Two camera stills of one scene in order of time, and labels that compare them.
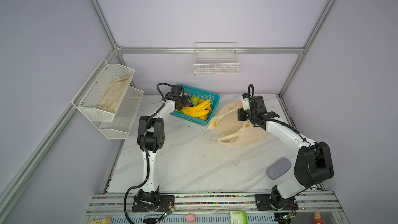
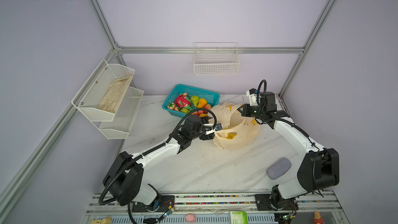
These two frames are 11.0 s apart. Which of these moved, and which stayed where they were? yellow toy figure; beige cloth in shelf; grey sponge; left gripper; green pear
Moved: left gripper
Stayed: green pear; yellow toy figure; beige cloth in shelf; grey sponge
